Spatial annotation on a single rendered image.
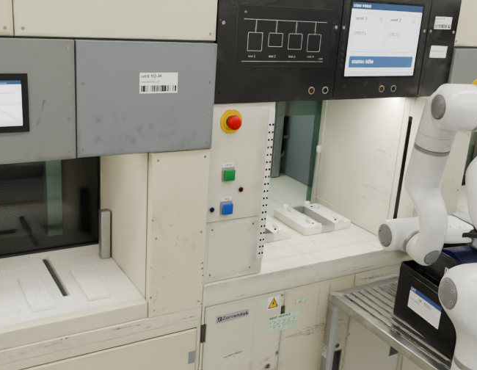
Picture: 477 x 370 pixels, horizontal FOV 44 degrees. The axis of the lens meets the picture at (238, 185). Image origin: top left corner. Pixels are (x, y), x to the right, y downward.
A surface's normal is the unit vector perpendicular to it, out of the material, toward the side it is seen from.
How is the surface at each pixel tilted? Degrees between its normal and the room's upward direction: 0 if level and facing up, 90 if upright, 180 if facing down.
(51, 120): 90
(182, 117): 90
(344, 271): 90
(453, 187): 90
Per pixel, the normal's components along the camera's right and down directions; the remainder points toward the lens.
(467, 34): 0.50, 0.30
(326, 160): -0.87, 0.10
